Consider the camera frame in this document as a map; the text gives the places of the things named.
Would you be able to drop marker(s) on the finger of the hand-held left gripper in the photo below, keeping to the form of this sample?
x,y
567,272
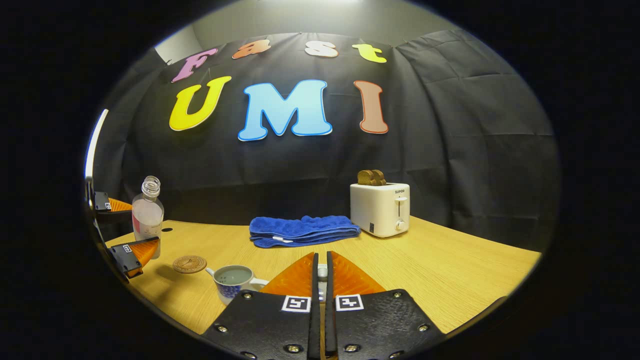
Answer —
x,y
125,257
114,216

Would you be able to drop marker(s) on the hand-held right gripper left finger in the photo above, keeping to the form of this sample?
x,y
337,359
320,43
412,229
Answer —
x,y
272,325

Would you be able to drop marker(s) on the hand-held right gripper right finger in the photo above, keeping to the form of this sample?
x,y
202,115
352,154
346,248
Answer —
x,y
375,325

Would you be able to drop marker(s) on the clear plastic water bottle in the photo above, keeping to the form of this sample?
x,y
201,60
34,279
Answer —
x,y
147,215

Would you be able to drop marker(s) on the white blue-patterned teacup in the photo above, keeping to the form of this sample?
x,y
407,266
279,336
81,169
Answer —
x,y
232,285

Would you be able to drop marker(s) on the round brown coaster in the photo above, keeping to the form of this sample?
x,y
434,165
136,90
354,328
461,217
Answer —
x,y
190,264

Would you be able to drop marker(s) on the folded blue towel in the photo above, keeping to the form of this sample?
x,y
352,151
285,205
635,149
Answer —
x,y
300,230

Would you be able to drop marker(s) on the white toaster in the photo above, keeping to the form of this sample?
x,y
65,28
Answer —
x,y
377,210

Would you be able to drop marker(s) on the black backdrop cloth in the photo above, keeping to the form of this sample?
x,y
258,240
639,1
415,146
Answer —
x,y
450,150

